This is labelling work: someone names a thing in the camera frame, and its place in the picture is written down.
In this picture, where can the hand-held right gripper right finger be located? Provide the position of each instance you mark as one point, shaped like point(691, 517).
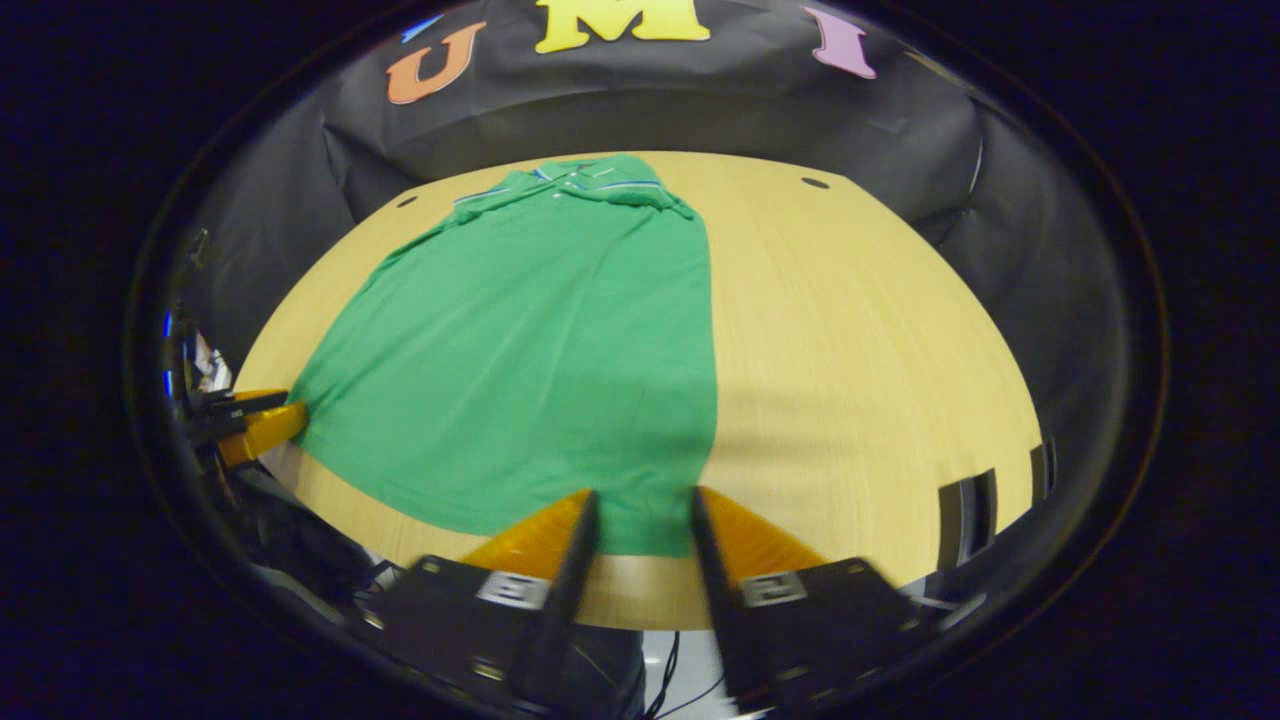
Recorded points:
point(725, 600)

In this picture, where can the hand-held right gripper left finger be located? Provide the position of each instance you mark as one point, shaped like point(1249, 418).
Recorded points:
point(565, 600)

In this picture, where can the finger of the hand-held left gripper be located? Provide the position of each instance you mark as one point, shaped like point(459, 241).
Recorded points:
point(255, 400)
point(265, 430)

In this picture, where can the green T-shirt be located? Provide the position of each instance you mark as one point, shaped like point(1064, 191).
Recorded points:
point(520, 350)

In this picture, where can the dark upright panel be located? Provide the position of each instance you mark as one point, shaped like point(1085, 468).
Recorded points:
point(1043, 470)
point(965, 520)

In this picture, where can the black backdrop cloth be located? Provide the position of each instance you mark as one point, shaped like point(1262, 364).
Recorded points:
point(700, 110)

